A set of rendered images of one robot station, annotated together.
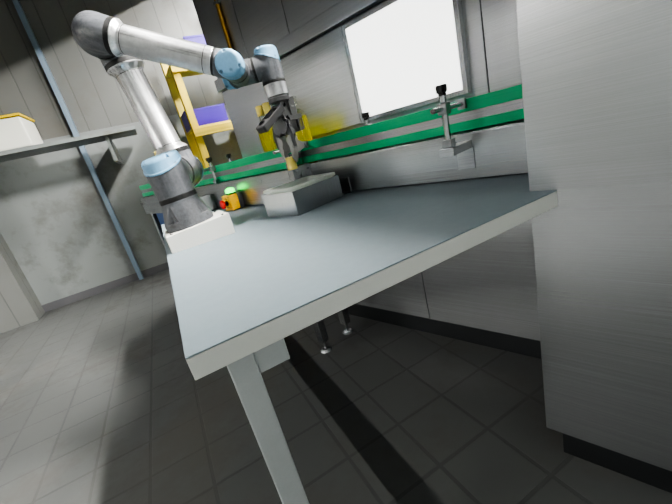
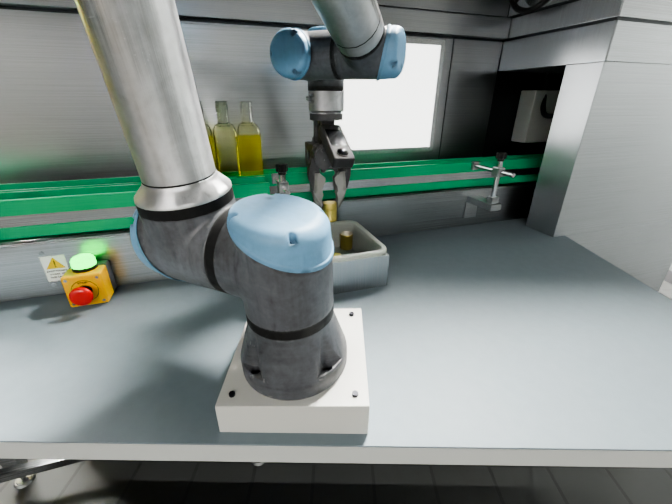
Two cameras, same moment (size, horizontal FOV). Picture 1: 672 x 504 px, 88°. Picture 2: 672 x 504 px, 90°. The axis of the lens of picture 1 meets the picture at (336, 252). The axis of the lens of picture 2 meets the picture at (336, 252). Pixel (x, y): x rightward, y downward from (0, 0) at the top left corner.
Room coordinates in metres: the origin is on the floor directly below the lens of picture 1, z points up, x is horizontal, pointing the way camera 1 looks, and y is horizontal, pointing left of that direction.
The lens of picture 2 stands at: (0.94, 0.76, 1.15)
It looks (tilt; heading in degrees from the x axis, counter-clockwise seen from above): 24 degrees down; 294
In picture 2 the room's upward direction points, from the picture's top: straight up
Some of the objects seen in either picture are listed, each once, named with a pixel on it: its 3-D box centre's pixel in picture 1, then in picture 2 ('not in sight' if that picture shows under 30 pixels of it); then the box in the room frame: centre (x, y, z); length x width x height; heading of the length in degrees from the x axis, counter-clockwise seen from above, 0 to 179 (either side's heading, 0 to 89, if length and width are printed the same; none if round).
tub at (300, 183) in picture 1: (302, 193); (337, 252); (1.24, 0.06, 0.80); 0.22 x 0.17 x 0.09; 133
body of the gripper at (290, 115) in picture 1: (285, 116); (325, 142); (1.28, 0.05, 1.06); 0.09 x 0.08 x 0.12; 135
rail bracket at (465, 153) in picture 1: (451, 130); (488, 188); (0.93, -0.37, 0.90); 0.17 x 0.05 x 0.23; 133
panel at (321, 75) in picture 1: (349, 77); (308, 98); (1.47, -0.22, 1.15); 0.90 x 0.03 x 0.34; 43
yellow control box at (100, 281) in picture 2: (233, 201); (90, 284); (1.67, 0.41, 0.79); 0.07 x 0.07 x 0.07; 43
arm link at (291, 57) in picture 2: (238, 73); (309, 56); (1.26, 0.16, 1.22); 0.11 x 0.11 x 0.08; 0
